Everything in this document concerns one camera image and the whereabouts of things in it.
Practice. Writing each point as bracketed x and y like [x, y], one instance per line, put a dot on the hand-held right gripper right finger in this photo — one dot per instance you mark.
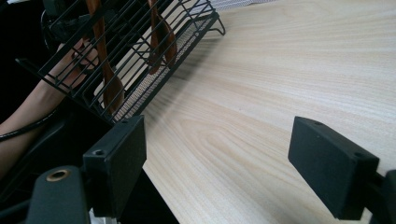
[330, 168]

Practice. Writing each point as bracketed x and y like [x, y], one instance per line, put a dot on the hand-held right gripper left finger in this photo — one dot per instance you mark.
[118, 168]

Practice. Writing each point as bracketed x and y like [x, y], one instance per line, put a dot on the long brown wooden spoon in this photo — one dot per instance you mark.
[112, 88]

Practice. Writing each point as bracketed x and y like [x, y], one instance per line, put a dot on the short brown wooden spoon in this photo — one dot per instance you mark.
[162, 37]

